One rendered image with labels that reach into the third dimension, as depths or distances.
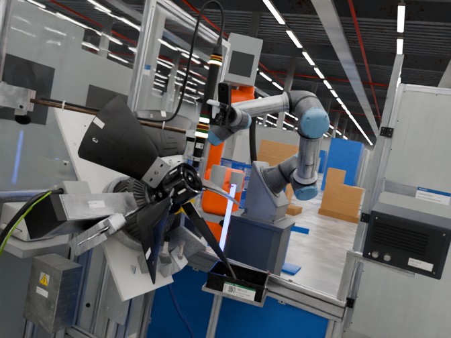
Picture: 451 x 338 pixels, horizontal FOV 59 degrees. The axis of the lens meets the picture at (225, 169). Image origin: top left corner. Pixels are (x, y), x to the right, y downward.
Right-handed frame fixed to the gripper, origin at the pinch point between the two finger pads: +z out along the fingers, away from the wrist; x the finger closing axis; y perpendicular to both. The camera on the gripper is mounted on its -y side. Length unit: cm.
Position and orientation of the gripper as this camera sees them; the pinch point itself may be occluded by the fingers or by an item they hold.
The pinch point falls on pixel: (203, 99)
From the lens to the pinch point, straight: 137.9
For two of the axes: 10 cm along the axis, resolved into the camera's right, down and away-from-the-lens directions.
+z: -4.5, -0.4, -8.9
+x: -8.7, -2.1, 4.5
